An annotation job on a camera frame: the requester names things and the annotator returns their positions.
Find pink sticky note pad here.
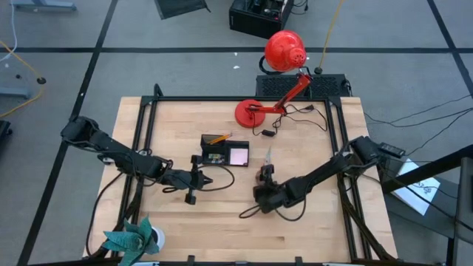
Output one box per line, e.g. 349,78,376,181
228,147,250,166

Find black metal table frame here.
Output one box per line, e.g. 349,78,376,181
84,83,399,266

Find white paper sheet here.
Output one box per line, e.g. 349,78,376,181
390,157,442,216

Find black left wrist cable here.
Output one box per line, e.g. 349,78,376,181
161,164,236,194

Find teal plant in white pot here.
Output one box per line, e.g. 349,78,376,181
102,215,166,266

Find open black computer case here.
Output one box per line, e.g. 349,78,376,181
228,0,296,41

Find red-handled scissors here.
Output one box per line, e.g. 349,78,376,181
254,145,273,183

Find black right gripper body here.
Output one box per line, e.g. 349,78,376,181
252,173,284,215

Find black floor object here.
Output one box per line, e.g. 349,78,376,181
154,0,212,21

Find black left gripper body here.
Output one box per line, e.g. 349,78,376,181
183,154,205,205

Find black mesh desk organizer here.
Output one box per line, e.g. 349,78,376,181
200,133,251,168

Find hanging yellow cable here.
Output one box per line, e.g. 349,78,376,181
313,0,345,75

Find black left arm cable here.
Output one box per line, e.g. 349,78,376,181
85,171,125,258

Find black floor cables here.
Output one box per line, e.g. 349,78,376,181
364,94,473,156

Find yellow pencil with eraser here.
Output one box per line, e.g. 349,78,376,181
208,132,234,146

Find black perforated computer tower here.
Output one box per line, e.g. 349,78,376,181
255,73,353,98

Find black caster base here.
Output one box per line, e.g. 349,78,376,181
0,120,13,149

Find grey metal floor foot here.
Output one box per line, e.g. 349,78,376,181
10,0,78,13
0,86,32,100

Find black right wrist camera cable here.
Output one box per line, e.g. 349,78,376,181
238,197,308,223

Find black lamp power cord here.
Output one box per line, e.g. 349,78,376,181
251,103,330,139

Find black metal stand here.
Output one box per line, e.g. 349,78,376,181
380,143,473,266

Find red desk lamp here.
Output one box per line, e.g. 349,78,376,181
234,29,313,130

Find black flat box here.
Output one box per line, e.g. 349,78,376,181
379,142,406,160

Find yellow floor cable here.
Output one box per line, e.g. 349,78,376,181
0,38,47,119

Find white floor cable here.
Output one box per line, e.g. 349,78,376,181
0,0,18,63

